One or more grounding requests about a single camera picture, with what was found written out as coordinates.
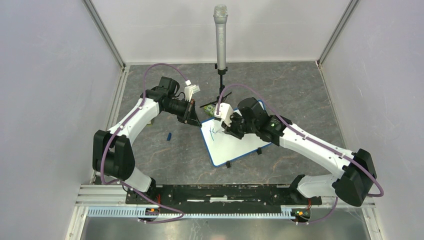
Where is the blue framed whiteboard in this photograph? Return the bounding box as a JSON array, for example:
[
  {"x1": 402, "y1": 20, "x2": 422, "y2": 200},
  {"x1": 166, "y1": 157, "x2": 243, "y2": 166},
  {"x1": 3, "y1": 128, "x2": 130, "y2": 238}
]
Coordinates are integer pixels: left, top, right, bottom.
[{"x1": 200, "y1": 118, "x2": 271, "y2": 167}]

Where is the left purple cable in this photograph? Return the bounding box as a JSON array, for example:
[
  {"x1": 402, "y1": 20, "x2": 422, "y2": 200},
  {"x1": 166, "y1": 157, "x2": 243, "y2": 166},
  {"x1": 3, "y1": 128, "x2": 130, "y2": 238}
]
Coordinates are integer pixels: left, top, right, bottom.
[{"x1": 99, "y1": 63, "x2": 193, "y2": 225}]

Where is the silver microphone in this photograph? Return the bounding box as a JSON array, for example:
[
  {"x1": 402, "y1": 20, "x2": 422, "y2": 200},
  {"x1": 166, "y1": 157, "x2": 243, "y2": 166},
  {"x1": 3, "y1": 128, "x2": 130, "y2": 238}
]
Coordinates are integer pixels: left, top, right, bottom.
[{"x1": 213, "y1": 4, "x2": 228, "y2": 72}]

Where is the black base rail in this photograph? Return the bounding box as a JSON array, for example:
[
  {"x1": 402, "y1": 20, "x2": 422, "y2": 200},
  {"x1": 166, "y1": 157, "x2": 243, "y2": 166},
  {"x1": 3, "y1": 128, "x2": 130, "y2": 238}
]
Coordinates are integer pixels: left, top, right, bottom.
[{"x1": 125, "y1": 184, "x2": 323, "y2": 215}]

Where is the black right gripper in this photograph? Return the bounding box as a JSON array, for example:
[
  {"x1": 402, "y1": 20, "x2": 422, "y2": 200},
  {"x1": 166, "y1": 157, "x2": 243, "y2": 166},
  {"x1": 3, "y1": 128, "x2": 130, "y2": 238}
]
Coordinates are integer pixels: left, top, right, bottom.
[{"x1": 221, "y1": 110, "x2": 258, "y2": 140}]

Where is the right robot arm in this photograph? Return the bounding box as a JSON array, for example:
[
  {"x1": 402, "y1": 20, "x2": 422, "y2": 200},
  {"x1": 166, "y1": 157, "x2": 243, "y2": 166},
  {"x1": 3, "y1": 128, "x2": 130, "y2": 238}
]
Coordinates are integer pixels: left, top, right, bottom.
[{"x1": 214, "y1": 97, "x2": 377, "y2": 207}]

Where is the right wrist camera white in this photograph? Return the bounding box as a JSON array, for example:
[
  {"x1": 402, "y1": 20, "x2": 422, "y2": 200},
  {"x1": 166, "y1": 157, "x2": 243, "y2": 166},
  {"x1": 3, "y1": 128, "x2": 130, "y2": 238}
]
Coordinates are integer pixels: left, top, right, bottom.
[{"x1": 214, "y1": 102, "x2": 234, "y2": 127}]

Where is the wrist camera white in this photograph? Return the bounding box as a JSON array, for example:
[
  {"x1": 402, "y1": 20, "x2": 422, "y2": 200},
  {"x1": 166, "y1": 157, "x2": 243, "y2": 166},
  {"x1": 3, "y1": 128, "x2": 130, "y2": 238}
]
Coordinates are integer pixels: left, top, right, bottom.
[
  {"x1": 214, "y1": 102, "x2": 234, "y2": 127},
  {"x1": 184, "y1": 80, "x2": 201, "y2": 102}
]

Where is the black microphone tripod stand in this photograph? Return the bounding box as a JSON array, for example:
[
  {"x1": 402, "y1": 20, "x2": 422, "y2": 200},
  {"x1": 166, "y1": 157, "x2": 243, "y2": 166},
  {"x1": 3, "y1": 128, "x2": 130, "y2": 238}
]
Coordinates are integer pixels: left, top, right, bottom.
[{"x1": 199, "y1": 66, "x2": 233, "y2": 110}]

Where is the green toy block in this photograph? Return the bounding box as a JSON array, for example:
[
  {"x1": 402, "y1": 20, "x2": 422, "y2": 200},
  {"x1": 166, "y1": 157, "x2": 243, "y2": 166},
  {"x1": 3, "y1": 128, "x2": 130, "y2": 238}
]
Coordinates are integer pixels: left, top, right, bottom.
[{"x1": 203, "y1": 104, "x2": 216, "y2": 117}]

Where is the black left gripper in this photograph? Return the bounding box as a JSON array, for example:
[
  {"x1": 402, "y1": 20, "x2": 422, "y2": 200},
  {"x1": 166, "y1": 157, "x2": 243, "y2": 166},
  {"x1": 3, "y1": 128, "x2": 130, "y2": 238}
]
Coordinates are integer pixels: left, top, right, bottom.
[{"x1": 163, "y1": 97, "x2": 202, "y2": 128}]

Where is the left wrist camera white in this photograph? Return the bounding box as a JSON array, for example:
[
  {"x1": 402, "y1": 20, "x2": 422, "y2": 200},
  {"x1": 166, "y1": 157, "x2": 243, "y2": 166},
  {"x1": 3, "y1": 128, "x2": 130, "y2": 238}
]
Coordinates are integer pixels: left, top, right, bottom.
[{"x1": 184, "y1": 80, "x2": 201, "y2": 102}]

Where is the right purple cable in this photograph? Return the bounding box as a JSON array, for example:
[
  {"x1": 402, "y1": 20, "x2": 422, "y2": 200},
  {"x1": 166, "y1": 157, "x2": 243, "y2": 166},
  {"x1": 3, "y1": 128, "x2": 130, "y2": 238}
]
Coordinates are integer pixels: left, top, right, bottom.
[{"x1": 216, "y1": 83, "x2": 385, "y2": 226}]

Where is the purple cable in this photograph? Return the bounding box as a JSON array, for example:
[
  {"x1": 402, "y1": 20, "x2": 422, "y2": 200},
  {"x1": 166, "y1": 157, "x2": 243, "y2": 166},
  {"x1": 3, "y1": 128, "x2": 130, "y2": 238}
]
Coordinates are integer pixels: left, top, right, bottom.
[
  {"x1": 99, "y1": 63, "x2": 193, "y2": 225},
  {"x1": 216, "y1": 83, "x2": 385, "y2": 226}
]

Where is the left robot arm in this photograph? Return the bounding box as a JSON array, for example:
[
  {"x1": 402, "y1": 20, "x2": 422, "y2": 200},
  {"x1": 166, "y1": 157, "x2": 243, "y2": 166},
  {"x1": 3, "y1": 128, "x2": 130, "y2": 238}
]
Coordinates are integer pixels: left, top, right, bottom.
[{"x1": 92, "y1": 76, "x2": 201, "y2": 204}]

